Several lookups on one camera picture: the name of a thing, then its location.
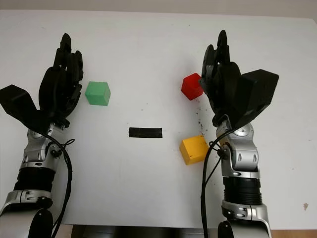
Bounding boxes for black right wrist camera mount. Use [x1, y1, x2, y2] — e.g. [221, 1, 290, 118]
[232, 69, 280, 130]

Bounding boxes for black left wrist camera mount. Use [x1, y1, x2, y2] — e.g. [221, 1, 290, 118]
[0, 84, 52, 135]

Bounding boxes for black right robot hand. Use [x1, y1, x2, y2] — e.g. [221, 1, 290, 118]
[199, 29, 243, 126]

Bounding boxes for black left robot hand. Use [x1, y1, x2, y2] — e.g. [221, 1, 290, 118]
[39, 33, 84, 127]

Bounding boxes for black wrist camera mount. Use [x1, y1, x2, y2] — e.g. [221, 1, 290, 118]
[0, 84, 52, 135]
[232, 69, 280, 130]

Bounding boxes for green wooden block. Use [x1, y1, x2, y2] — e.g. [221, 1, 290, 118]
[85, 81, 111, 107]

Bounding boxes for yellow wooden block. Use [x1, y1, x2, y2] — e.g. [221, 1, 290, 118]
[179, 135, 210, 165]

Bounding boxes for red wooden block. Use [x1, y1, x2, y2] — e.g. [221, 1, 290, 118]
[181, 72, 205, 101]

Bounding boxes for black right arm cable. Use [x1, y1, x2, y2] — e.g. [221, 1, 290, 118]
[199, 127, 235, 238]

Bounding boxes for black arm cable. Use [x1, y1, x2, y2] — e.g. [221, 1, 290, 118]
[37, 130, 76, 238]
[199, 127, 235, 238]

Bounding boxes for dark robot torso base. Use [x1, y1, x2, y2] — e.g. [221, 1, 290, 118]
[71, 225, 223, 238]

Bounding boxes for black tape strip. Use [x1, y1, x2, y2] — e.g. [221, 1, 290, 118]
[128, 127, 163, 139]

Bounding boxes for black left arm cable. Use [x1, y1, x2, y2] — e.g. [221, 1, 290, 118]
[37, 130, 76, 238]

